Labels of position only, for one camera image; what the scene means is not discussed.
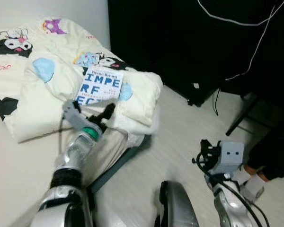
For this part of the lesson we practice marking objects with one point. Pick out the white book blue letters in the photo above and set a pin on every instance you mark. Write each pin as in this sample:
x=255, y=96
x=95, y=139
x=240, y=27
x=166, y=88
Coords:
x=97, y=87

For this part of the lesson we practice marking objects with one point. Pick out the cream cartoon print quilt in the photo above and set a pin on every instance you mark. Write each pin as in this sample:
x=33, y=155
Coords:
x=47, y=94

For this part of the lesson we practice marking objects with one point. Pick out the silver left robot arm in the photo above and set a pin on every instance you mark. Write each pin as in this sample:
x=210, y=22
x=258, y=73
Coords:
x=71, y=161

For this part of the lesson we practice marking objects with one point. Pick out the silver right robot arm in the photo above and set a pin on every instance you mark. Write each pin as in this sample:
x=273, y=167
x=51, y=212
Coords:
x=232, y=203

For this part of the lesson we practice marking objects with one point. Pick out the black stand leg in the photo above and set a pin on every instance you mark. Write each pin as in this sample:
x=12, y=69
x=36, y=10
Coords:
x=241, y=116

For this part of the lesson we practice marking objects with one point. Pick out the grey right robot leg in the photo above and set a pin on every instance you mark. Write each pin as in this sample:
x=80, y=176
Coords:
x=177, y=208

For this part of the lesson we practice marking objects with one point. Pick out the person in black trousers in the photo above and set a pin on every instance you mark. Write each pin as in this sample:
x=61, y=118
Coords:
x=274, y=137

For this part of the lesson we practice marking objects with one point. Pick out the mattress with cream sheet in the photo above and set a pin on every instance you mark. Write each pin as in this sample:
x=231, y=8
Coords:
x=19, y=179

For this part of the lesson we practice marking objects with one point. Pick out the large black wardrobe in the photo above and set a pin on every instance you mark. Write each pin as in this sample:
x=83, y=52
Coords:
x=180, y=42

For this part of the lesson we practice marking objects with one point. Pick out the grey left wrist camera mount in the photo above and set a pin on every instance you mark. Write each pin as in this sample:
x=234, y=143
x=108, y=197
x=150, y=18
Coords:
x=75, y=116

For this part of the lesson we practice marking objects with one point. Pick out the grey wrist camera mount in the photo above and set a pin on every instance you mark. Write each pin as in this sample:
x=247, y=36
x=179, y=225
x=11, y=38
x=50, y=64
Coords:
x=229, y=156
x=75, y=116

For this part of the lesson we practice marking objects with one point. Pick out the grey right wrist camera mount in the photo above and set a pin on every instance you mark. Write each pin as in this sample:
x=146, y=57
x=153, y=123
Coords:
x=229, y=156

